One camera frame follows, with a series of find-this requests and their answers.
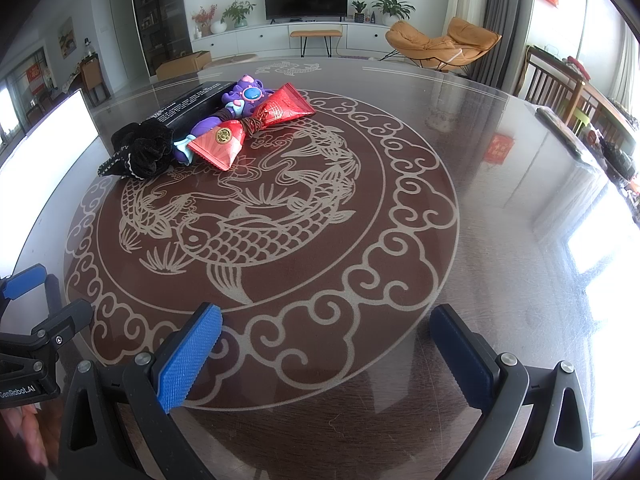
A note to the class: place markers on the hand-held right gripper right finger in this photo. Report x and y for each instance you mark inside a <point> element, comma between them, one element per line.
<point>457,355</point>

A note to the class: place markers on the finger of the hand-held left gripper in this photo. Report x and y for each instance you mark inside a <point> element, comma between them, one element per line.
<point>25,282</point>
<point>70,322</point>

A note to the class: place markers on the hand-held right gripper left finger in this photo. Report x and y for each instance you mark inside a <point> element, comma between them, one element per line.
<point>192,355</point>

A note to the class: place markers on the white storage box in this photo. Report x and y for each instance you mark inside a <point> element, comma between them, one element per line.
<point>55,130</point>

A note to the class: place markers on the brown patterned glass desktop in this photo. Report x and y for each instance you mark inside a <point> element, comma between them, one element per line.
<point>350,270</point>

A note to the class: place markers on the person's left hand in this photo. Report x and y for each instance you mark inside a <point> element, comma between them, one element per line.
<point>32,435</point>

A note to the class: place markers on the black velvet scrunchie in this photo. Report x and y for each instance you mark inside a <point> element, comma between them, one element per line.
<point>145,150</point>

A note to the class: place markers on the red window poster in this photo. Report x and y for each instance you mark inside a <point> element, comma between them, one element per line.
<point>35,77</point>

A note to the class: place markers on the red pyramid gift pouch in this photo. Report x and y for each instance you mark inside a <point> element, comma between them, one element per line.
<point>285,105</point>
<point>220,147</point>

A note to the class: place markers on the small wooden stand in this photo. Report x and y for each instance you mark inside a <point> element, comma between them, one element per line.
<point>94,77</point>

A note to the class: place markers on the black flat box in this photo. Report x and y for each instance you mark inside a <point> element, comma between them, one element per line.
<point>190,97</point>

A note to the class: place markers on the dark wrapped flat object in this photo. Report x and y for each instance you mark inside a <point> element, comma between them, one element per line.
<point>567,132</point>

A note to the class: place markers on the purple toy figure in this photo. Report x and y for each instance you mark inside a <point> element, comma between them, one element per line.
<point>247,94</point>

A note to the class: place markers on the cardboard box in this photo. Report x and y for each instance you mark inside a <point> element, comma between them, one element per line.
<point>182,64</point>

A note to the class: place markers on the white door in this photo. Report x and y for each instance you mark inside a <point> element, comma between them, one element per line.
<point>122,30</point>

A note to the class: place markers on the dark wooden chair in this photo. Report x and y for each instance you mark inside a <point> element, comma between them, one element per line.
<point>547,80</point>

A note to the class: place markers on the dark glass display cabinet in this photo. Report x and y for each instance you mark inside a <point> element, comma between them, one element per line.
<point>160,10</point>

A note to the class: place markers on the orange lounge chair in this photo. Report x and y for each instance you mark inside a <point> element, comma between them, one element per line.
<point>425,45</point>

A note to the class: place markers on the white round vase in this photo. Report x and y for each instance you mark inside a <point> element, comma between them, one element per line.
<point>218,28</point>

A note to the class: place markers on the red flowering plant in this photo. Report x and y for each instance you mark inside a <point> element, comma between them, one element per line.
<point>204,15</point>

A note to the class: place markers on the white television cabinet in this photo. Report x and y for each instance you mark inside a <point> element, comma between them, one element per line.
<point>260,37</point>

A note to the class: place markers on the wooden bench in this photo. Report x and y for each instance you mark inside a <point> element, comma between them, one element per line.
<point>315,33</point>

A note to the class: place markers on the green potted plant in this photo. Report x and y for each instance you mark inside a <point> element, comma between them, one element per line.
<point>237,11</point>

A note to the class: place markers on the grey curtain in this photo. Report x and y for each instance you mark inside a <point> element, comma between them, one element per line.
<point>505,10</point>

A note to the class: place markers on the large leafy potted plant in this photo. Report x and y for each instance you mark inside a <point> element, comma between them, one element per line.
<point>392,6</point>

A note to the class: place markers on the small potted plant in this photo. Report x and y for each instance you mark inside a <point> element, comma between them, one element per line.
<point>358,9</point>

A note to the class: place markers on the framed wall painting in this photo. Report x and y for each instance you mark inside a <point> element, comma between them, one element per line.
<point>66,36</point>

